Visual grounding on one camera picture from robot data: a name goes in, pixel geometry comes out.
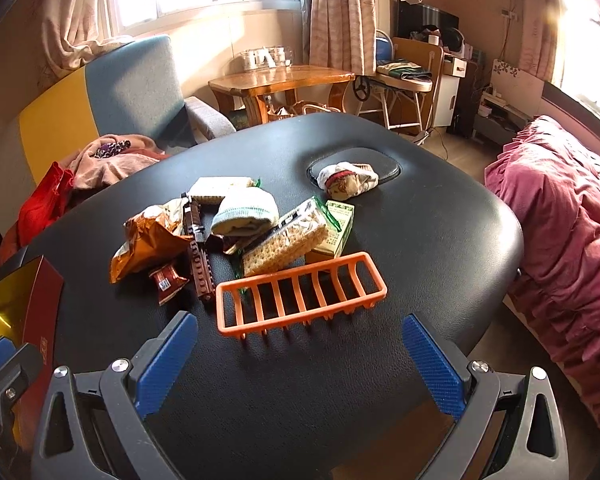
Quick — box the large cracker pack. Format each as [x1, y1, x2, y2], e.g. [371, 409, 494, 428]
[242, 196, 329, 278]

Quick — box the white small cabinet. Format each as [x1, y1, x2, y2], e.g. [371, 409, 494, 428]
[431, 55, 467, 128]

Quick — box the wooden chair with clothes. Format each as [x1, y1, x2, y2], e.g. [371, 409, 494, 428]
[353, 29, 444, 143]

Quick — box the beige knit sock roll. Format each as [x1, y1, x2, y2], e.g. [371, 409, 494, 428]
[211, 186, 279, 237]

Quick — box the pink bed cover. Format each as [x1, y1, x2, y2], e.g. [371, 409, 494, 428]
[484, 116, 600, 428]

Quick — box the middle window curtain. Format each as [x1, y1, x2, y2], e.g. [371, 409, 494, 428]
[309, 0, 376, 76]

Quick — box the green white small carton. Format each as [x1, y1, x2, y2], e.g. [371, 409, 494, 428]
[304, 200, 355, 263]

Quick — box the grey yellow blue armchair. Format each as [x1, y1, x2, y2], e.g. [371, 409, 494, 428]
[0, 35, 235, 233]

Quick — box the red cloth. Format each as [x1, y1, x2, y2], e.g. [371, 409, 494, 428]
[0, 162, 74, 267]

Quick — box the right window curtain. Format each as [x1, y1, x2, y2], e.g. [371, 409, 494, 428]
[518, 0, 562, 82]

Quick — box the orange muffin snack bag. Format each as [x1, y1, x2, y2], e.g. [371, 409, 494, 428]
[109, 198, 192, 284]

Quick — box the clear glass tray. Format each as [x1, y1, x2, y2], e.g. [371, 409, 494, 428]
[239, 46, 294, 72]

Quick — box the wooden side table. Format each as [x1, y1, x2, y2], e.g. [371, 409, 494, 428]
[208, 65, 355, 127]

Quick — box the orange plastic rack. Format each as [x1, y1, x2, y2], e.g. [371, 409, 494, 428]
[216, 252, 388, 339]

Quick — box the window curtain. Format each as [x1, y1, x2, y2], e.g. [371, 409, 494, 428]
[38, 0, 132, 84]
[518, 0, 562, 82]
[309, 0, 376, 76]

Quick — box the red small snack packet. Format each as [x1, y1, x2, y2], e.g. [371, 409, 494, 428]
[149, 263, 188, 307]

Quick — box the gold red tin box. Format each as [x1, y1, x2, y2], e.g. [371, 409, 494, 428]
[0, 257, 64, 451]

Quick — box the black monitor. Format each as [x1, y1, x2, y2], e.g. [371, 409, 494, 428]
[396, 1, 460, 39]

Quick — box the left window curtain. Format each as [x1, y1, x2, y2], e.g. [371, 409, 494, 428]
[38, 0, 132, 84]

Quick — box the pink brown cloth pile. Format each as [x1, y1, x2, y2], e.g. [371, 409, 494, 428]
[59, 134, 169, 190]

